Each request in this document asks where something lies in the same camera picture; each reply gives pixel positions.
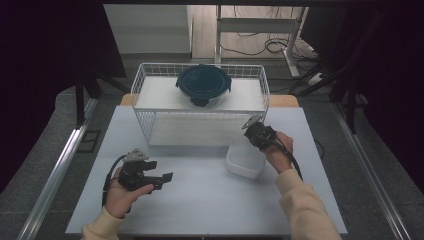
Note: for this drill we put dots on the person's left hand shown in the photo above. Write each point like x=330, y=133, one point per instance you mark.
x=121, y=200

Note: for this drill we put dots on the white cabinet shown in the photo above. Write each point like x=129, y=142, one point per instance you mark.
x=150, y=30

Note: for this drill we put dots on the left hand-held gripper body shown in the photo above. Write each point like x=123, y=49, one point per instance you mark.
x=133, y=175

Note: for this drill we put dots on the person's right hand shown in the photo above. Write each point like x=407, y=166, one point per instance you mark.
x=280, y=153

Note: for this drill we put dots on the white power strip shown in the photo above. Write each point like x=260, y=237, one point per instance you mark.
x=315, y=78

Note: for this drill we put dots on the wooden board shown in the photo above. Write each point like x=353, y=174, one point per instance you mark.
x=283, y=100

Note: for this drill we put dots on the round container with blue lid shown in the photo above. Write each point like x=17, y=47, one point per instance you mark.
x=203, y=82

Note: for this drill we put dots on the dark curtain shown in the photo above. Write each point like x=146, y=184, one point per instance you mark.
x=40, y=66
x=393, y=66

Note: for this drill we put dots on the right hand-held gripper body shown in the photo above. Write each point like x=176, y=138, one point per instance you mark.
x=260, y=132

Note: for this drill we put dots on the aluminium rail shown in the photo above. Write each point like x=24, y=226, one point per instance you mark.
x=53, y=180
x=370, y=173

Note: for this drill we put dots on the white metal desk frame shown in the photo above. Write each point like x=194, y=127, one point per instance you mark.
x=256, y=25

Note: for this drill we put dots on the white square bowl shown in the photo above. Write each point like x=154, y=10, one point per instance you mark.
x=245, y=161

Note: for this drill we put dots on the black stand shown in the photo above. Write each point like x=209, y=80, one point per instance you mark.
x=350, y=100
x=80, y=100

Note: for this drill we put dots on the black floor bracket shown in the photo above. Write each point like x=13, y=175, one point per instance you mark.
x=89, y=141

